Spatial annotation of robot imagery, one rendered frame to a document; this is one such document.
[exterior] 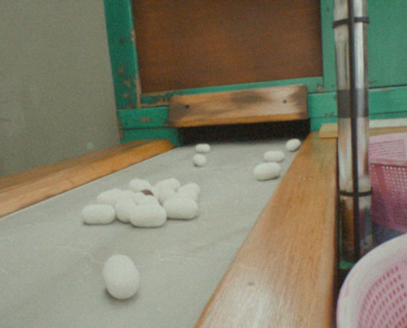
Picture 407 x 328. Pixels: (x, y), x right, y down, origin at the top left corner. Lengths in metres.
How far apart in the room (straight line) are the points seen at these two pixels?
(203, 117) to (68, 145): 1.45
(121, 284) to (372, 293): 0.13
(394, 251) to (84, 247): 0.23
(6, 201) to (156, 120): 0.53
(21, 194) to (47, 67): 1.78
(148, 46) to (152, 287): 0.79
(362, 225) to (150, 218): 0.18
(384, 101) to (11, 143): 2.07
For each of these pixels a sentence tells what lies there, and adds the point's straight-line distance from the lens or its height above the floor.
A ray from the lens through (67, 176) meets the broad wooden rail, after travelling 0.63.
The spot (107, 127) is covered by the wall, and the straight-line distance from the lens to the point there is 2.10.
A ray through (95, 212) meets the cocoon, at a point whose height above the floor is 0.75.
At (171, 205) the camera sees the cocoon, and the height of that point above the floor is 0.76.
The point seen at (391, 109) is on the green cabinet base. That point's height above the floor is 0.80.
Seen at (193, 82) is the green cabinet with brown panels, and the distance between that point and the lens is 0.96.
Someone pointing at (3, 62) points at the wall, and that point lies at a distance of 2.52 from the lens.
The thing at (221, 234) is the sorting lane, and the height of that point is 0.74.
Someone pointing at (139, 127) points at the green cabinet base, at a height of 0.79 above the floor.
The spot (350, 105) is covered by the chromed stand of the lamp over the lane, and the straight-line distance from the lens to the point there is 0.33.
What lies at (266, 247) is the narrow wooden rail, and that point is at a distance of 0.25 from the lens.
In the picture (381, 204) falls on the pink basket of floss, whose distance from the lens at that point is 0.54.
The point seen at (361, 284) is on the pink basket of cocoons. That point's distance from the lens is 0.21.
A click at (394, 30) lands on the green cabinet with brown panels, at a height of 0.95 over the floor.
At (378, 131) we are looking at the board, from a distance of 0.74.
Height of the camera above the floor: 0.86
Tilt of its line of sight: 9 degrees down
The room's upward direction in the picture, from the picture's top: 5 degrees counter-clockwise
